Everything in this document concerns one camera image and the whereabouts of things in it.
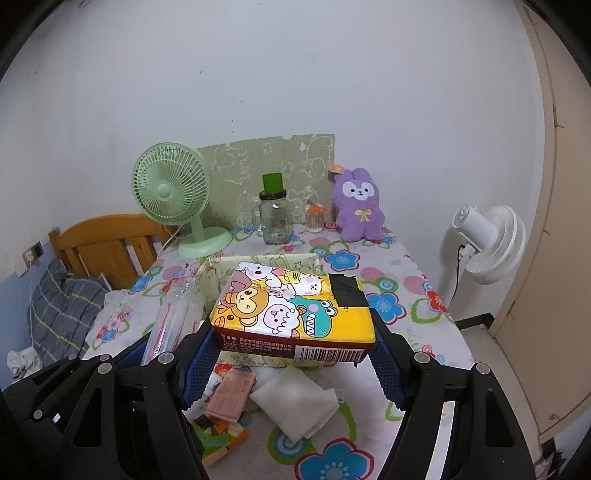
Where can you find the wooden bed headboard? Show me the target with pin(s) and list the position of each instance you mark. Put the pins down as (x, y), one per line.
(106, 230)

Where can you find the pink packet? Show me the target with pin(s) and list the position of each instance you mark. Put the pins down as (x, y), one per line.
(231, 397)

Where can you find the white cloth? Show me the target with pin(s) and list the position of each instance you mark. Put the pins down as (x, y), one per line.
(23, 360)
(295, 401)

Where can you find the green desk fan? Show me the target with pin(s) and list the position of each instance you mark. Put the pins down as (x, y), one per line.
(171, 184)

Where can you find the purple plush bunny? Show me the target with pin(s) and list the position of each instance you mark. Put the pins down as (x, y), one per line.
(358, 217)

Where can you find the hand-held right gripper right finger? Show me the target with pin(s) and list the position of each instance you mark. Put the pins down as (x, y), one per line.
(388, 369)

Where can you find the yellow printed fabric storage box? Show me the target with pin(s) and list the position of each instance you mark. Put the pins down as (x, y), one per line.
(212, 277)

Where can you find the white quilt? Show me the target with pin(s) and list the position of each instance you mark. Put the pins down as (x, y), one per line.
(115, 300)

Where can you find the crumpled white cloth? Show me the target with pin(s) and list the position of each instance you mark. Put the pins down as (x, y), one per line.
(23, 360)

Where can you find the green yellow packet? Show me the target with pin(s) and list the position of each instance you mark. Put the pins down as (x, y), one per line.
(217, 443)

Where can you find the green printed board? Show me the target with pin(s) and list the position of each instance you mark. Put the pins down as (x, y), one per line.
(240, 161)

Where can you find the small glass jar orange lid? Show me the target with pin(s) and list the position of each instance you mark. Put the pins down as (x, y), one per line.
(316, 224)

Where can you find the grey plaid pillow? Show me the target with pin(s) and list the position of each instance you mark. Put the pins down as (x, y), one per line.
(64, 304)

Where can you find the beige door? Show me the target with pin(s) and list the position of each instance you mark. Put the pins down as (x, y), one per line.
(554, 230)

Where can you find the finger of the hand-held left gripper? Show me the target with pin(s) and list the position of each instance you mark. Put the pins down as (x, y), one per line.
(134, 355)

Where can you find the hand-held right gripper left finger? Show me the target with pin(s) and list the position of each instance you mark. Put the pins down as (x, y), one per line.
(198, 374)

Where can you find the white standing fan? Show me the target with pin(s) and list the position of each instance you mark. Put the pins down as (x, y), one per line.
(498, 244)

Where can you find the glass mug jar green lid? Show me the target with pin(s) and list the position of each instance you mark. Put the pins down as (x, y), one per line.
(274, 226)

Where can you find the wall socket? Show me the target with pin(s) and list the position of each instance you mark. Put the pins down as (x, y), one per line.
(36, 251)

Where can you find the yellow cartoon tissue pack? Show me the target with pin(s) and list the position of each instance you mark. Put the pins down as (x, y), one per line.
(277, 314)

